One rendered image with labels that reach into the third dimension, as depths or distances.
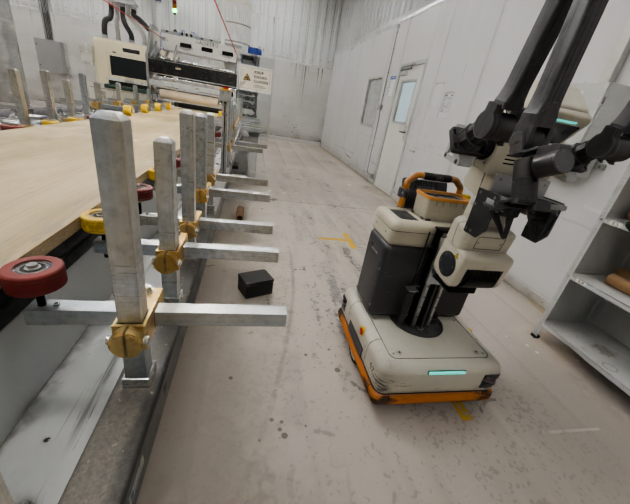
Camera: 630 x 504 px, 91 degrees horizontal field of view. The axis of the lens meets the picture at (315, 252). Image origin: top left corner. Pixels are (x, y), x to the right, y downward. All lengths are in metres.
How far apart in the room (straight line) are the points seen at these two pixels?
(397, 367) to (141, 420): 1.05
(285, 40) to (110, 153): 11.35
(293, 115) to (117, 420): 11.30
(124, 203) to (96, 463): 0.37
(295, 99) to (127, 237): 11.24
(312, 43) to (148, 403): 11.55
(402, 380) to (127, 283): 1.19
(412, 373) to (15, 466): 1.23
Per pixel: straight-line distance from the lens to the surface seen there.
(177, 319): 0.63
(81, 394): 0.82
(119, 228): 0.51
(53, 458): 0.74
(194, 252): 0.83
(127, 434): 0.63
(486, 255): 1.34
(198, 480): 1.37
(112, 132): 0.48
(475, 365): 1.66
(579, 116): 1.28
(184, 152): 0.97
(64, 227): 0.83
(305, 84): 11.70
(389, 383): 1.47
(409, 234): 1.46
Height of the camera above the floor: 1.20
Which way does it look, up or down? 25 degrees down
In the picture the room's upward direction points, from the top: 10 degrees clockwise
